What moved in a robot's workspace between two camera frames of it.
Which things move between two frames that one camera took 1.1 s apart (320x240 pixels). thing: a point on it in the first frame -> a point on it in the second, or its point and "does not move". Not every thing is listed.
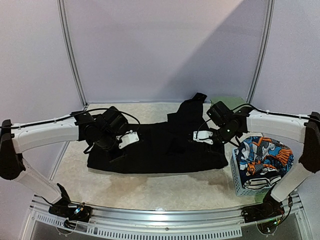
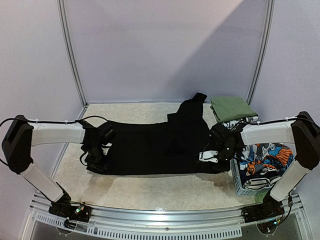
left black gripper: [111, 154] -> [100, 166]
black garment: [168, 146] does not move
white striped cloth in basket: [260, 183] does not move
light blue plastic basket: [240, 190] does not move
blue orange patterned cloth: [260, 157] does not move
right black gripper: [208, 144] -> [218, 153]
